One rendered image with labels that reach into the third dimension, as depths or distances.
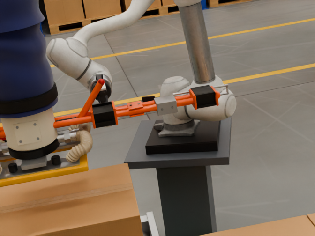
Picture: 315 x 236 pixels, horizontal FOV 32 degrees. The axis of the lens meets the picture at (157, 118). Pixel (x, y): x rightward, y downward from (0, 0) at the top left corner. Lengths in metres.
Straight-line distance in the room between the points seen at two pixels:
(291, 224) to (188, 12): 1.01
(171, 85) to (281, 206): 1.29
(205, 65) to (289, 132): 2.14
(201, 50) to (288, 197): 1.50
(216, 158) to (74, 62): 0.83
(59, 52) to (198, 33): 0.65
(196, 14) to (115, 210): 0.97
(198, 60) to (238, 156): 1.82
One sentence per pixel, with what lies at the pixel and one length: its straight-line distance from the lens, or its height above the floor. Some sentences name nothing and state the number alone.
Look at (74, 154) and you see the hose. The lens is 1.82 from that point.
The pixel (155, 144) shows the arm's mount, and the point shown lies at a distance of 2.66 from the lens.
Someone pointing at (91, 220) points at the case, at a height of 0.95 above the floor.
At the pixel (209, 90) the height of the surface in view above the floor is 1.27.
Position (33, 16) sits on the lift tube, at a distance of 1.73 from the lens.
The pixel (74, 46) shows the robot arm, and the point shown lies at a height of 1.41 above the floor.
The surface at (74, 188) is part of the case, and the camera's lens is 2.09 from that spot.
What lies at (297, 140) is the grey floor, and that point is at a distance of 4.43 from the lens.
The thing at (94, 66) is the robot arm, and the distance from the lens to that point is 2.20.
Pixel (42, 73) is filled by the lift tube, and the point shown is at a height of 1.44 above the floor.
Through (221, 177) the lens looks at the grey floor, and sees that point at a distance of 3.96.
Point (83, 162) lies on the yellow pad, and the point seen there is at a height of 1.14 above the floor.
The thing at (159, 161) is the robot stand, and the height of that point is 0.75.
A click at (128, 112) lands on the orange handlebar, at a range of 1.86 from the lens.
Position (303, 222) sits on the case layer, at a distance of 2.48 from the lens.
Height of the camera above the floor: 1.93
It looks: 22 degrees down
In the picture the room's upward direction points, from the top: 8 degrees counter-clockwise
